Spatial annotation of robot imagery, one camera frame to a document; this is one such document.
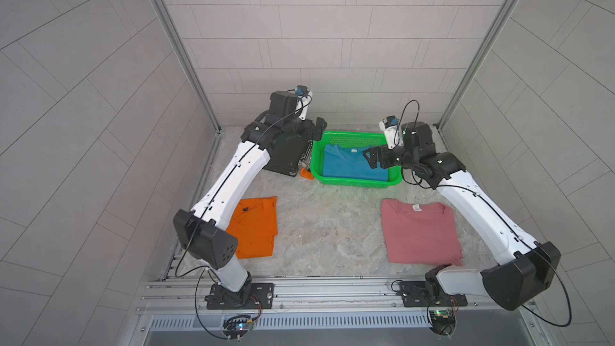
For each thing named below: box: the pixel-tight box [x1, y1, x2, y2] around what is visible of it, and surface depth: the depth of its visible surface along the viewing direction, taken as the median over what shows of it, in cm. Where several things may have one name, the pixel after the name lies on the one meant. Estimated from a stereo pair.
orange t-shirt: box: [225, 196, 278, 259], surface depth 87 cm
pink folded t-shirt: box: [381, 198, 463, 266], surface depth 86 cm
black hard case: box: [262, 136, 313, 177], surface depth 98 cm
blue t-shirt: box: [322, 144, 390, 182], surface depth 104 cm
